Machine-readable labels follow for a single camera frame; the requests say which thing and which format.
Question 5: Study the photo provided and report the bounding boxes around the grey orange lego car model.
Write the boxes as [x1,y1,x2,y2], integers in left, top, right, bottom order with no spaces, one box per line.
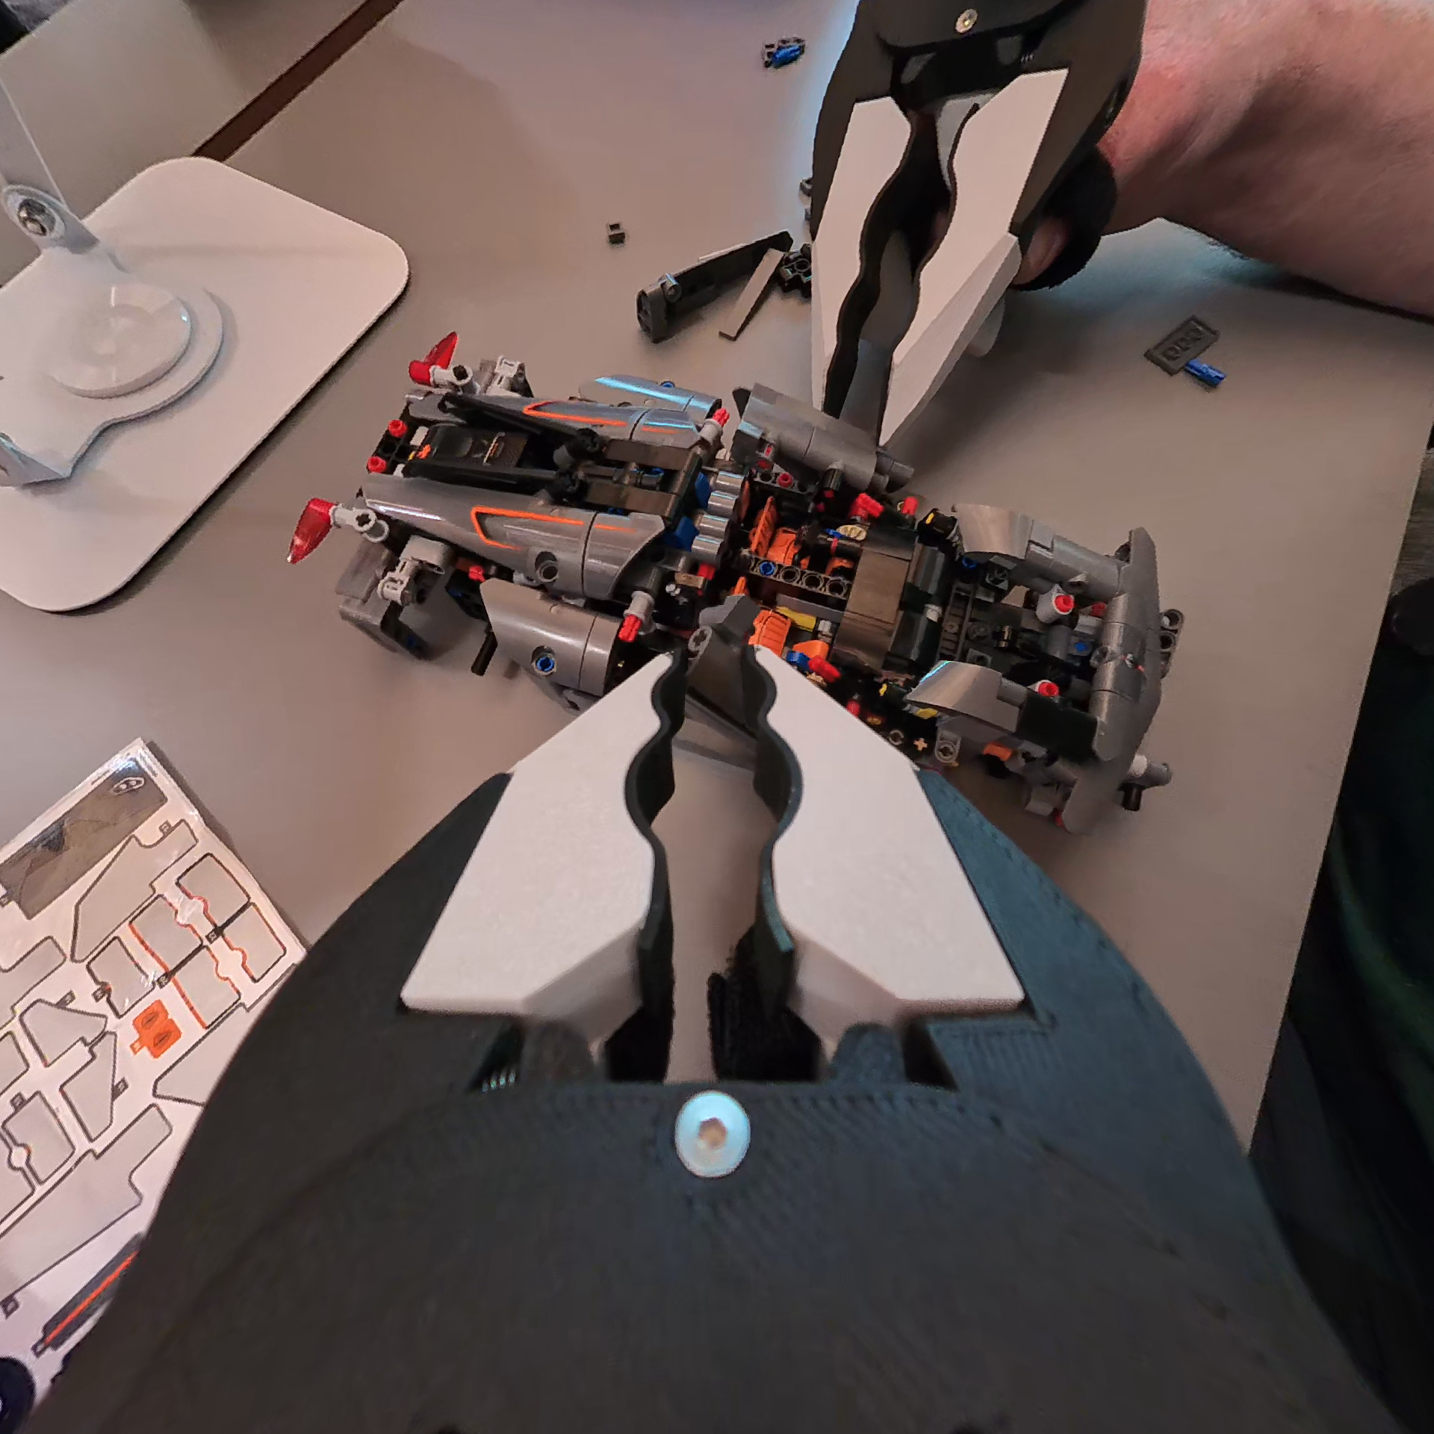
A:
[286,330,1186,837]

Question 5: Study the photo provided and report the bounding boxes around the person in green shirt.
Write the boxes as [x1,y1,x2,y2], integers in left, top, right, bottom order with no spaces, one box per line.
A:
[1249,448,1434,1434]

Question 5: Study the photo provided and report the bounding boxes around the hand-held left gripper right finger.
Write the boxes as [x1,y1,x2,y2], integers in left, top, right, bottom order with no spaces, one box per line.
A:
[740,644,1027,1066]

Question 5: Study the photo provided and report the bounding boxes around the lego sticker sheet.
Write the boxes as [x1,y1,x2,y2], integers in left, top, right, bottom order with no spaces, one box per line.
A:
[0,738,308,1380]

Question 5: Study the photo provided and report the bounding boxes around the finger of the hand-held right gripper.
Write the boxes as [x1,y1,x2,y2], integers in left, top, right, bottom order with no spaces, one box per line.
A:
[878,67,1075,448]
[810,102,943,419]

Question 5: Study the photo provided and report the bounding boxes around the person's right forearm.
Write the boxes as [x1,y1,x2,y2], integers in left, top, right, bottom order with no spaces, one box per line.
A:
[1104,0,1434,322]

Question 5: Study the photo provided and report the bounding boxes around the long black lego panel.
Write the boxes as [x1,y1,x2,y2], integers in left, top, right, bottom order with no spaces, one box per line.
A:
[638,233,796,344]

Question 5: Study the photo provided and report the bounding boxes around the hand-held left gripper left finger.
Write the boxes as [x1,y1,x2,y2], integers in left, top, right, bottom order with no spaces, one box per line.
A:
[400,653,689,1080]

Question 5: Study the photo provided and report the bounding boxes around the dark grey lego tile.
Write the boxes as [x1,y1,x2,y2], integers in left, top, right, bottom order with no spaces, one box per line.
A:
[1146,317,1223,375]

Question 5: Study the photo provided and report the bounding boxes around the white monitor stand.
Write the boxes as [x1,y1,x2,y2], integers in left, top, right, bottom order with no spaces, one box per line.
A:
[0,67,410,615]

